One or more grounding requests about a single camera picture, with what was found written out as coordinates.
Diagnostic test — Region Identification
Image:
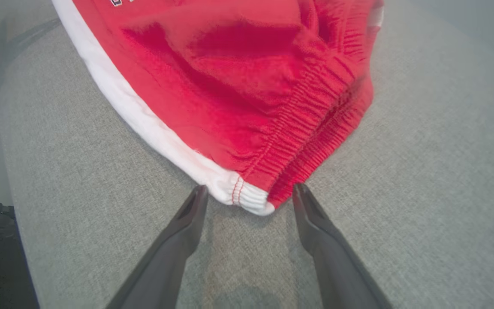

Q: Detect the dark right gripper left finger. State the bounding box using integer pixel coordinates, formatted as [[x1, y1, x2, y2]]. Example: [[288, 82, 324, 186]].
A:
[[105, 185, 209, 309]]

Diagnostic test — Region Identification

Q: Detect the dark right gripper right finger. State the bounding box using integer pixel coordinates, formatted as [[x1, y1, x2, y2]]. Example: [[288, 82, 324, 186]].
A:
[[292, 183, 393, 309]]

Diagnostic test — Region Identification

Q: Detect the red shorts white side stripe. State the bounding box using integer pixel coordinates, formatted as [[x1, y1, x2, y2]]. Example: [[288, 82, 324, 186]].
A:
[[52, 0, 385, 216]]

